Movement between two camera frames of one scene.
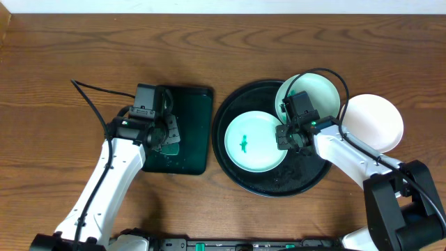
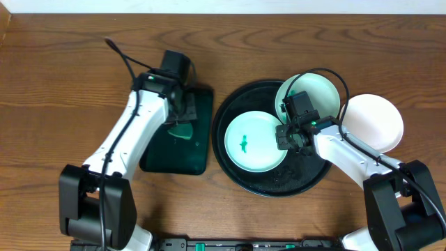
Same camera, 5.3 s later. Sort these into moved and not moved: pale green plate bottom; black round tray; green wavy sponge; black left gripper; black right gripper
Moved: black left gripper; green wavy sponge
Not moved: pale green plate bottom; black round tray; black right gripper
